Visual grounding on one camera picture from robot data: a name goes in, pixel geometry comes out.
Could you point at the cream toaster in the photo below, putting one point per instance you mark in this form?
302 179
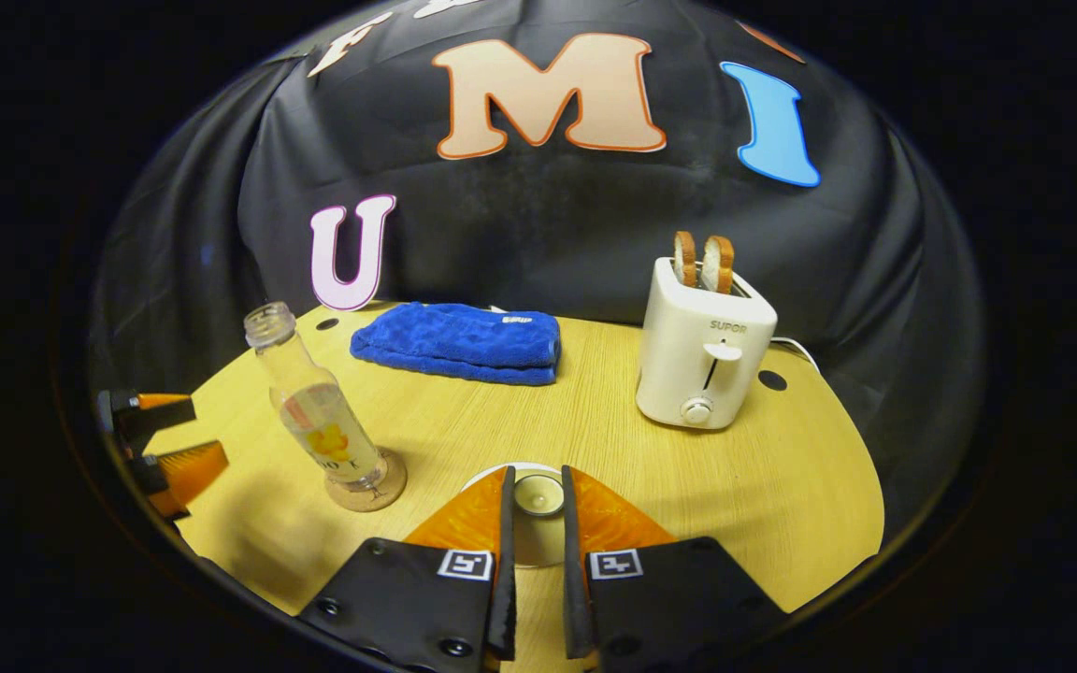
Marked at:
688 374

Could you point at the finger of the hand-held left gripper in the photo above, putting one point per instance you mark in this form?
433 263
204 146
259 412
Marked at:
150 413
185 472

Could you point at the toast bread slice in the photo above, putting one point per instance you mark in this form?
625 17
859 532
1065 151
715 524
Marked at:
716 264
684 259

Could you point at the white teacup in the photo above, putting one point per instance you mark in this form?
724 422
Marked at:
527 465

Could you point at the round cork coaster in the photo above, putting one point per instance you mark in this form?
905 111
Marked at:
391 492

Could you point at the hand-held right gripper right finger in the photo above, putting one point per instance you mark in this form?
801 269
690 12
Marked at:
574 579

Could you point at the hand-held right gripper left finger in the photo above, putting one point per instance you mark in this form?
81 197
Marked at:
504 579

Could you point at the clear water bottle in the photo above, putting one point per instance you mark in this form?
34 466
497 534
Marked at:
323 421

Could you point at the blue folded towel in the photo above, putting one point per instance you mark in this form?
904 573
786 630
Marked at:
454 344

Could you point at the black backdrop cloth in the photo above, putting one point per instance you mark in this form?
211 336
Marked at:
548 224

